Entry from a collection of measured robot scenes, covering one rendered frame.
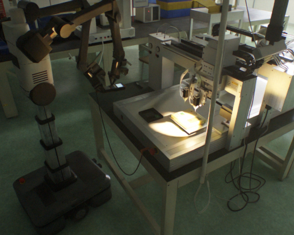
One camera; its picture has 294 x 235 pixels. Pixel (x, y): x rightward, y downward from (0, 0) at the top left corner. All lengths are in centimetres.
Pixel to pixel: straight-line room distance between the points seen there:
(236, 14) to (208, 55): 296
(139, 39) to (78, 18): 244
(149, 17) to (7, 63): 264
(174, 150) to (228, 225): 99
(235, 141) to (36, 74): 124
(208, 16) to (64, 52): 207
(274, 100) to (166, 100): 73
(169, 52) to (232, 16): 250
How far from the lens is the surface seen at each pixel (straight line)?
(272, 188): 262
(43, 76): 161
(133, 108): 179
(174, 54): 183
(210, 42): 140
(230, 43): 143
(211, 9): 407
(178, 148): 144
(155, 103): 186
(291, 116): 219
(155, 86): 224
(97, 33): 362
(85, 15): 151
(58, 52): 347
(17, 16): 158
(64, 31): 142
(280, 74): 165
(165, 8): 523
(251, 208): 239
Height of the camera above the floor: 177
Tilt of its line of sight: 33 degrees down
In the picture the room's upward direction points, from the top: straight up
